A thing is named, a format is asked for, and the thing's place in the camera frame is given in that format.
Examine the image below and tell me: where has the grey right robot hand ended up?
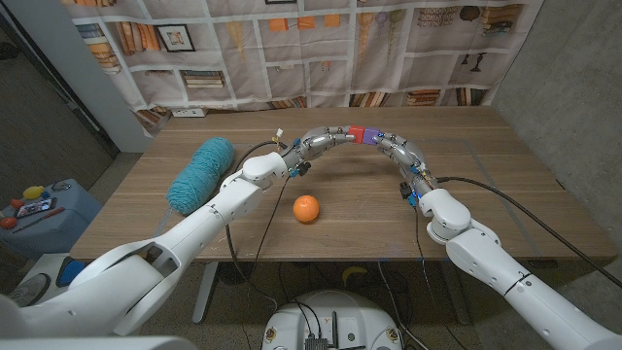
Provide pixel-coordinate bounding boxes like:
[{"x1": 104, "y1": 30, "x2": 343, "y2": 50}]
[{"x1": 373, "y1": 131, "x2": 438, "y2": 195}]

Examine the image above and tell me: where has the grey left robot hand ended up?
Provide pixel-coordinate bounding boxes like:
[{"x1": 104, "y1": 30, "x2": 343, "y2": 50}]
[{"x1": 281, "y1": 125, "x2": 356, "y2": 169}]

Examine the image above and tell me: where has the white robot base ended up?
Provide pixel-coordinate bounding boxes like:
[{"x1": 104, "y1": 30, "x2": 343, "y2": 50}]
[{"x1": 261, "y1": 290, "x2": 402, "y2": 350}]

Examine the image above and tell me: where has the teal yarn ball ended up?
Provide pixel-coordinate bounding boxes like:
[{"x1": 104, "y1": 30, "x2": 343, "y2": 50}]
[{"x1": 165, "y1": 136, "x2": 236, "y2": 216}]

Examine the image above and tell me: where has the orange fruit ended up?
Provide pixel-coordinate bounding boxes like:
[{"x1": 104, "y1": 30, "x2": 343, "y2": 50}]
[{"x1": 293, "y1": 194, "x2": 321, "y2": 225}]

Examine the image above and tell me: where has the printed bookshelf backdrop cloth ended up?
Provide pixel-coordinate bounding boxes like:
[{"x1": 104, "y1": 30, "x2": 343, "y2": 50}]
[{"x1": 60, "y1": 0, "x2": 545, "y2": 130}]

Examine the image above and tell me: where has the white power strip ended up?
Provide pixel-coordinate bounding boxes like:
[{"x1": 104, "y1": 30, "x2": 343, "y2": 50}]
[{"x1": 170, "y1": 107, "x2": 209, "y2": 119}]

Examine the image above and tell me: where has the yellow banana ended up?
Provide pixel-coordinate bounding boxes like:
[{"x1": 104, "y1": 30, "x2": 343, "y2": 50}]
[{"x1": 341, "y1": 264, "x2": 369, "y2": 287}]

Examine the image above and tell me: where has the black round floor object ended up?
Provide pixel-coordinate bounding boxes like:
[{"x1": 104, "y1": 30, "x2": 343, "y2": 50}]
[{"x1": 217, "y1": 262, "x2": 258, "y2": 287}]

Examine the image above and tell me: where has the grey table leg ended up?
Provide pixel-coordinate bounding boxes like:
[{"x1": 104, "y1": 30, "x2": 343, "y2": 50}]
[{"x1": 439, "y1": 261, "x2": 471, "y2": 326}]

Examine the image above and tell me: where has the white table leg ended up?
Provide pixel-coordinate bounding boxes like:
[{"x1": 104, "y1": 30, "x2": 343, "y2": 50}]
[{"x1": 191, "y1": 261, "x2": 220, "y2": 326}]

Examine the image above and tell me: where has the blue-grey stool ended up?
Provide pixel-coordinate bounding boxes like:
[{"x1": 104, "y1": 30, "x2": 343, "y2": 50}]
[{"x1": 0, "y1": 178, "x2": 103, "y2": 259}]

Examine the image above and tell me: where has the white machine with blue pads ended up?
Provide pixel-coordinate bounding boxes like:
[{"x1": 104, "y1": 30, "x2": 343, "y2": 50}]
[{"x1": 9, "y1": 252, "x2": 98, "y2": 307}]

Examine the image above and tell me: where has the black smartphone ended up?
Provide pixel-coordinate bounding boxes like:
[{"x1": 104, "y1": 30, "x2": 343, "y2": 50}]
[{"x1": 14, "y1": 196, "x2": 58, "y2": 219}]

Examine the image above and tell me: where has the white robot chest cover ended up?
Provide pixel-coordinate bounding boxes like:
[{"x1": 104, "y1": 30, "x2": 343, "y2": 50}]
[{"x1": 0, "y1": 334, "x2": 198, "y2": 350}]

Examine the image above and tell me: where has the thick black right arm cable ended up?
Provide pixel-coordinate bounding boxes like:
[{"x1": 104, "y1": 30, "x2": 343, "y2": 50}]
[{"x1": 435, "y1": 175, "x2": 622, "y2": 291}]

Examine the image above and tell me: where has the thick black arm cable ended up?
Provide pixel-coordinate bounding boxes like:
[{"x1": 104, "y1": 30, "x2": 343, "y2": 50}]
[
  {"x1": 435, "y1": 175, "x2": 622, "y2": 291},
  {"x1": 224, "y1": 139, "x2": 291, "y2": 312}
]

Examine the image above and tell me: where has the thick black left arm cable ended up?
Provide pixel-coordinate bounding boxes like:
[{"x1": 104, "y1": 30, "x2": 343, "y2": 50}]
[{"x1": 224, "y1": 139, "x2": 291, "y2": 312}]

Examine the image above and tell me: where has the thin black right hand cable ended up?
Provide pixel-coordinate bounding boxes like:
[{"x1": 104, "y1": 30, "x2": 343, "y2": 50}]
[{"x1": 412, "y1": 207, "x2": 458, "y2": 341}]

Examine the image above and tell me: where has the thin black hand cable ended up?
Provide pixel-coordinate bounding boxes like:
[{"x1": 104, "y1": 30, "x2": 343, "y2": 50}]
[
  {"x1": 412, "y1": 207, "x2": 458, "y2": 341},
  {"x1": 252, "y1": 175, "x2": 293, "y2": 266}
]

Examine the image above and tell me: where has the thin black left hand cable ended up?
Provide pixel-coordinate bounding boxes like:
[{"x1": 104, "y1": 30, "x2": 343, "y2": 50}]
[{"x1": 252, "y1": 175, "x2": 293, "y2": 266}]

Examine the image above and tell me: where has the red handled screwdriver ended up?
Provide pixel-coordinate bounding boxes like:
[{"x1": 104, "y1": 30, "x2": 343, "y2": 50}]
[{"x1": 12, "y1": 207, "x2": 66, "y2": 234}]

